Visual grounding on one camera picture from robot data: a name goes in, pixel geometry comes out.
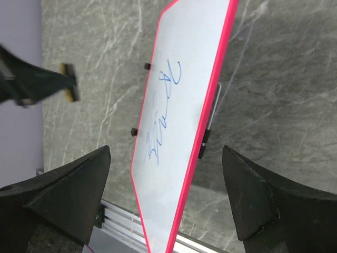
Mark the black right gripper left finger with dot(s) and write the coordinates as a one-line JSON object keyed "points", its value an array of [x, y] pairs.
{"points": [[55, 211]]}

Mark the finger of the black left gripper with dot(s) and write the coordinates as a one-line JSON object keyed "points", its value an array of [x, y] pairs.
{"points": [[27, 84]]}

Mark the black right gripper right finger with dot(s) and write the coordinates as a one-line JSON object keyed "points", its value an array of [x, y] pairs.
{"points": [[275, 214]]}

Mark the yellow black bone eraser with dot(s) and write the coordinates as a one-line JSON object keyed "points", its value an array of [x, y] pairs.
{"points": [[72, 93]]}

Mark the pink framed whiteboard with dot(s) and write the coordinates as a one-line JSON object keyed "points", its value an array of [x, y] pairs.
{"points": [[188, 53]]}

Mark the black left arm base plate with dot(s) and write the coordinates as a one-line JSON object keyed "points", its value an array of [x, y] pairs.
{"points": [[100, 217]]}

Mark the aluminium mounting rail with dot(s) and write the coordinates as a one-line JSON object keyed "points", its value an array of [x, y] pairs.
{"points": [[126, 231]]}

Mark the metal wire board stand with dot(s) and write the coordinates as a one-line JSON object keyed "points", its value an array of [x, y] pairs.
{"points": [[209, 123]]}

